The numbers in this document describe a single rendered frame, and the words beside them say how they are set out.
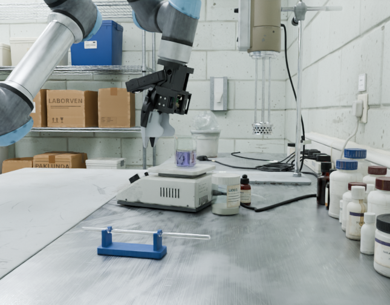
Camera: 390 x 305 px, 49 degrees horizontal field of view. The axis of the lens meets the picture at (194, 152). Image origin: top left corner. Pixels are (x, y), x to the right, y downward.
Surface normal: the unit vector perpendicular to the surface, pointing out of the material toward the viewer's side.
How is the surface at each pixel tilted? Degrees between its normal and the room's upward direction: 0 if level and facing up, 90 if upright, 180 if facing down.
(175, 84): 89
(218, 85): 90
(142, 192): 90
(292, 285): 0
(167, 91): 89
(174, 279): 0
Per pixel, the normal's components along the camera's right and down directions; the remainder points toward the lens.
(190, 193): -0.40, 0.08
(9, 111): 0.82, -0.03
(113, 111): 0.01, 0.08
